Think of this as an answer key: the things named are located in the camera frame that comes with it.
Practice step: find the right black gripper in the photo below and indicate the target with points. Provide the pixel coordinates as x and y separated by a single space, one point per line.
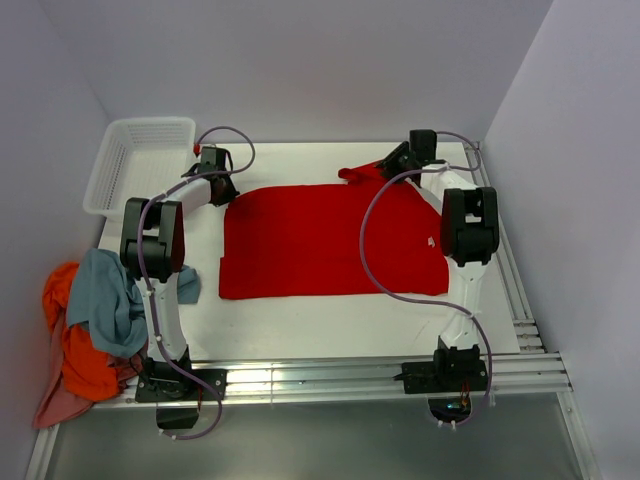
389 163

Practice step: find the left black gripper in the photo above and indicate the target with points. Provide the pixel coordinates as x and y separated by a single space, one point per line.
232 193

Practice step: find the red t shirt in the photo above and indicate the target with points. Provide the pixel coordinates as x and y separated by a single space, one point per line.
332 239

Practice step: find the blue grey t shirt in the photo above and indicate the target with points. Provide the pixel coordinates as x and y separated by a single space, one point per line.
106 303

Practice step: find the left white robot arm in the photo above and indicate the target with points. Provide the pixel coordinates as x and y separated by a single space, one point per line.
152 250

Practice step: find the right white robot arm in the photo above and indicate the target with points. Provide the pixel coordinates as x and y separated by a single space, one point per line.
469 238

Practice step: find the white plastic perforated basket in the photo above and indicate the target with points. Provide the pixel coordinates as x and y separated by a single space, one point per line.
138 157

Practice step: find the orange t shirt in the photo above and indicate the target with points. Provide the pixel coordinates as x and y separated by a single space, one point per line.
86 372

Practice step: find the pink t shirt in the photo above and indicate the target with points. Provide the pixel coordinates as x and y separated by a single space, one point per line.
58 404

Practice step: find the aluminium right side rail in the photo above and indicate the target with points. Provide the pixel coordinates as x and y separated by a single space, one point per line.
505 312

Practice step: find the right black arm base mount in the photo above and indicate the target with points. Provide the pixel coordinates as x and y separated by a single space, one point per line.
448 388

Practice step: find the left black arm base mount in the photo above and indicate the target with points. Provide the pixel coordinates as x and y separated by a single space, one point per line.
177 398

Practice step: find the aluminium front rail frame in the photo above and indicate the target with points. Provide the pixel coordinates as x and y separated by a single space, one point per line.
321 419

